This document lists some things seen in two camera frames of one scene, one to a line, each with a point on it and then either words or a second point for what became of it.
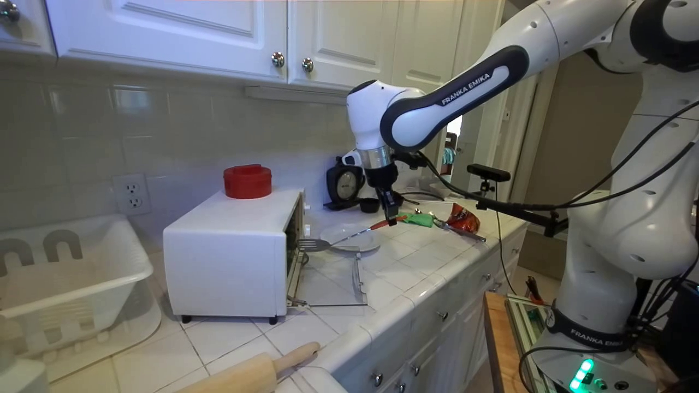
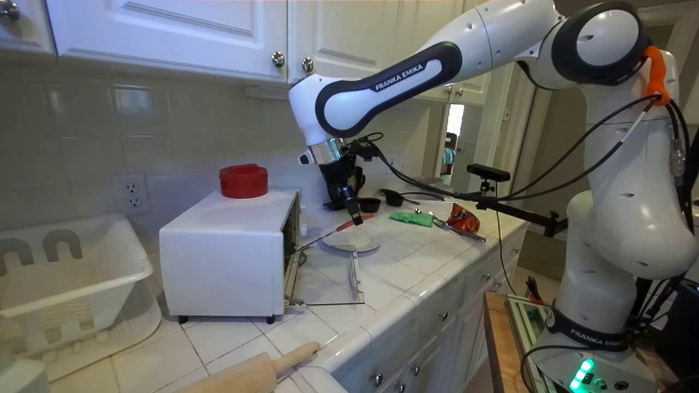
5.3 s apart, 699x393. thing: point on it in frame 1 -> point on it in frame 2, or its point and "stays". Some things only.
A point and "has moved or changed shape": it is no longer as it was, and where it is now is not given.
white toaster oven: (229, 261) stays
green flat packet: (420, 219) stays
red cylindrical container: (246, 181) stays
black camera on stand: (551, 221) stays
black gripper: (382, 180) -> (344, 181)
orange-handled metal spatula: (322, 246) has moved or changed shape
